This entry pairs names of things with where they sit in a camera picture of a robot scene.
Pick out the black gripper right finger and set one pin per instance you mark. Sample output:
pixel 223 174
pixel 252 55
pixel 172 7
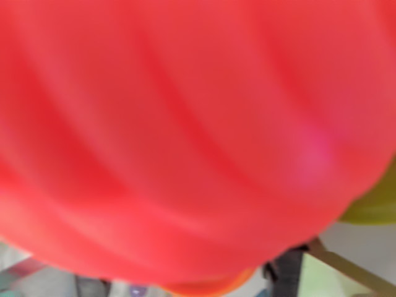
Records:
pixel 287 272

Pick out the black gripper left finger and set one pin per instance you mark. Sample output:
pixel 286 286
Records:
pixel 92 287

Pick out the red ribbed rubber toy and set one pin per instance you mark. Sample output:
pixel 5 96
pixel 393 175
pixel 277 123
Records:
pixel 185 123

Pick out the orange plastic cup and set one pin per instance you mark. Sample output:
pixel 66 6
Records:
pixel 216 283

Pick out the olive green toy pear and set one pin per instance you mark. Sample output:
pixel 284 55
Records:
pixel 374 204

